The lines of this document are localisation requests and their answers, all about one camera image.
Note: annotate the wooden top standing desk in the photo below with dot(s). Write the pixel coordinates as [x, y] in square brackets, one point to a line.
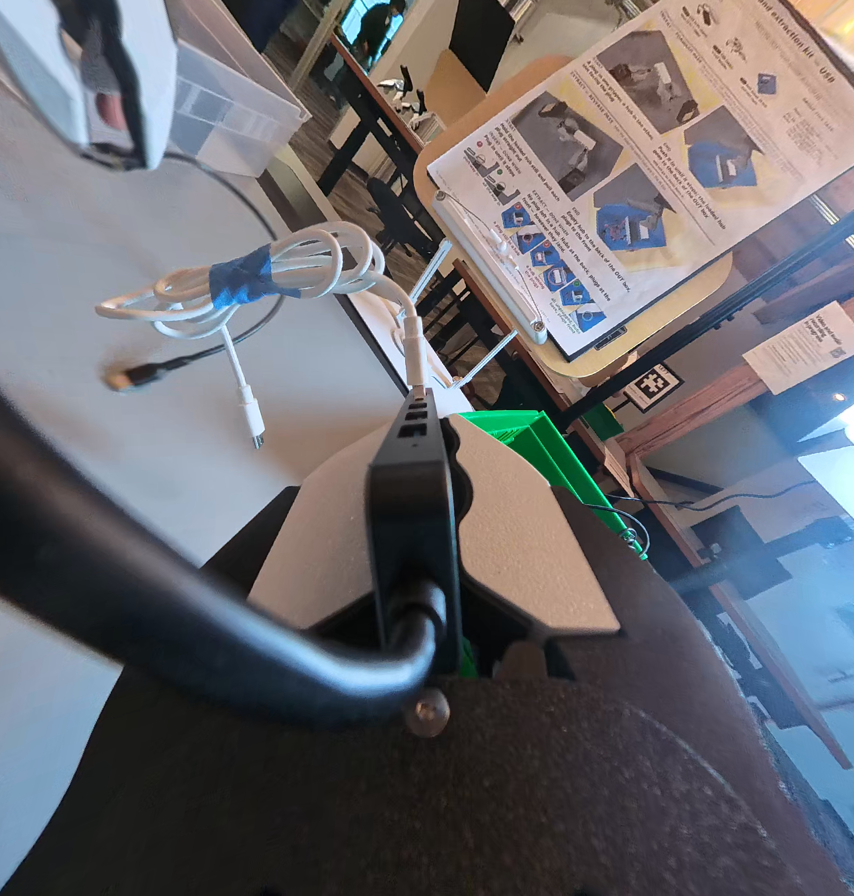
[371, 91]

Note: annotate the clear plastic bin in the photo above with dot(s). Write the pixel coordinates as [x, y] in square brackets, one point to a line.
[231, 105]

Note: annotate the printed instruction sheet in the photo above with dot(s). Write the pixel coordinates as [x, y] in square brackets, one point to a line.
[651, 175]

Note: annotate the black and white marker tag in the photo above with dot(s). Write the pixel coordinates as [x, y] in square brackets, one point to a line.
[652, 386]

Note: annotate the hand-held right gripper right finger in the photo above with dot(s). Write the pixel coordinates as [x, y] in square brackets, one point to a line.
[525, 546]

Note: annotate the black usb hub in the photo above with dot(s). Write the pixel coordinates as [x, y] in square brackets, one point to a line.
[413, 504]

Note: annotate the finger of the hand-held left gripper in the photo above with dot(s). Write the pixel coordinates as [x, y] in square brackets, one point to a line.
[154, 70]
[28, 56]

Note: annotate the black tripod pole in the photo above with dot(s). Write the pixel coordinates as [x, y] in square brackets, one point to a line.
[749, 294]

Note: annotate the white paper notice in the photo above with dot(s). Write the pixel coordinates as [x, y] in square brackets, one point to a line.
[805, 346]

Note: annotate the green plastic bin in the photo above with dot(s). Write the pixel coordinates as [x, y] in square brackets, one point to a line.
[546, 448]

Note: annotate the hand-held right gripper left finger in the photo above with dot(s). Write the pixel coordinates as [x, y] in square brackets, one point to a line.
[315, 539]

